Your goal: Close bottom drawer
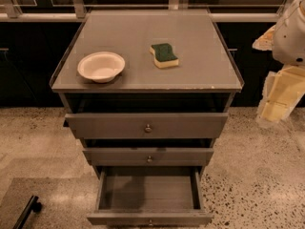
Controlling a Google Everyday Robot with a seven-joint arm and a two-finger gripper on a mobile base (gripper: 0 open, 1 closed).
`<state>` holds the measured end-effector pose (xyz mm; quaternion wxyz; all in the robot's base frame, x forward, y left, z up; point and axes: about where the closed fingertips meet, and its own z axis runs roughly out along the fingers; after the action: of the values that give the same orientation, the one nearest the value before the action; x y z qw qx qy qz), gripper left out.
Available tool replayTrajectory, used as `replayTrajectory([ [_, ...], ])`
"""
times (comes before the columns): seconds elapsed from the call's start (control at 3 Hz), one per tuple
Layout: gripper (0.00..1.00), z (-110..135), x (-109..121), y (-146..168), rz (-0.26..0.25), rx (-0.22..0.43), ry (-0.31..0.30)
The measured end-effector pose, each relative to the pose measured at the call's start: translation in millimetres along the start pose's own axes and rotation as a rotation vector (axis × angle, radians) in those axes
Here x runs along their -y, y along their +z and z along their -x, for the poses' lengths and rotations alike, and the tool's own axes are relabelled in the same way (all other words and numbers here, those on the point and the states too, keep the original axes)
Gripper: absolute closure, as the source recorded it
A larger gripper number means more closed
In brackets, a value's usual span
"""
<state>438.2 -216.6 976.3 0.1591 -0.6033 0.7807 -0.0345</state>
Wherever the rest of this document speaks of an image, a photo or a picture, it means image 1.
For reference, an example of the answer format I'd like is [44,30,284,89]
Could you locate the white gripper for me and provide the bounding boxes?
[256,65,305,127]

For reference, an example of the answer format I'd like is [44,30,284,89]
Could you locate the grey bottom drawer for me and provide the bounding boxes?
[88,167,213,227]

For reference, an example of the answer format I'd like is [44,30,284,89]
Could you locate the grey drawer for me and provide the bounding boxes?
[83,148,214,166]
[88,167,213,227]
[66,113,228,139]

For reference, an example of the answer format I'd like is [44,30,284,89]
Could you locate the grey drawer cabinet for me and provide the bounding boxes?
[50,9,245,178]

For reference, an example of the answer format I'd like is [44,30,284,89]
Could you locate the grey top drawer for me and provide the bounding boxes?
[66,113,228,139]

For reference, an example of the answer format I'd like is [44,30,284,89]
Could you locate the grey middle drawer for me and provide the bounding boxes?
[83,148,214,166]

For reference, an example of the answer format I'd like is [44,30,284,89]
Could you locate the green yellow sponge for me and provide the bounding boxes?
[150,43,179,69]

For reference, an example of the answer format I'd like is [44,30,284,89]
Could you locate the white paper bowl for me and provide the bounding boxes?
[77,52,125,83]

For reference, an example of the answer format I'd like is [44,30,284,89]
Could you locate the black bar on floor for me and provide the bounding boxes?
[12,196,42,229]

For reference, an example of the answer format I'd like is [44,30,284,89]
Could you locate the metal railing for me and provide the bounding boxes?
[1,0,294,22]

